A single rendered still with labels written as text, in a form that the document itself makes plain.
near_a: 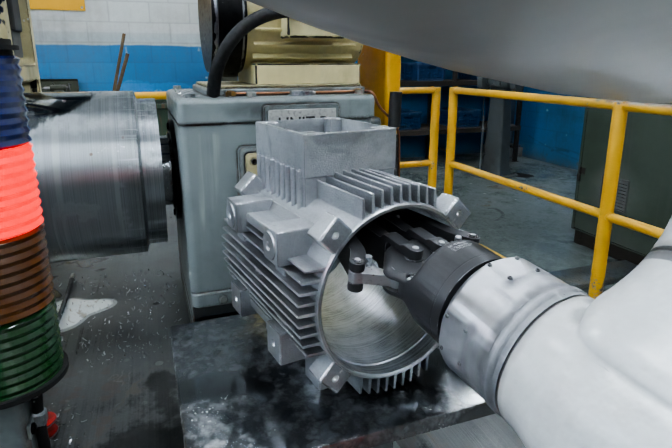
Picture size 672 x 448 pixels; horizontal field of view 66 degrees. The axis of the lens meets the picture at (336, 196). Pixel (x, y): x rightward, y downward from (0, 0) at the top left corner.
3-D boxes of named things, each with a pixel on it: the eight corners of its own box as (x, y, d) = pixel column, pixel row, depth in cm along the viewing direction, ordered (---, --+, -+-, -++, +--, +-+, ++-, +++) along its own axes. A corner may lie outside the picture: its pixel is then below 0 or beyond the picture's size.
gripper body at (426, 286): (537, 251, 36) (450, 203, 44) (443, 274, 32) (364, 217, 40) (516, 339, 39) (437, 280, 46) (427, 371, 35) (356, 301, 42)
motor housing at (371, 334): (225, 321, 59) (215, 157, 54) (366, 287, 68) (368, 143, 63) (300, 425, 42) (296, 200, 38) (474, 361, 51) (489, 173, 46)
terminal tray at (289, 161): (254, 187, 57) (252, 121, 56) (338, 177, 62) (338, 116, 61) (301, 213, 47) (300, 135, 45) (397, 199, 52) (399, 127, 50)
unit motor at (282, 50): (199, 208, 96) (182, -39, 85) (363, 193, 107) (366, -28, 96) (219, 256, 72) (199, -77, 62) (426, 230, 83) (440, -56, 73)
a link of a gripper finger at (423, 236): (438, 246, 40) (452, 243, 40) (364, 195, 49) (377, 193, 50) (431, 291, 41) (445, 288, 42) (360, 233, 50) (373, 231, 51)
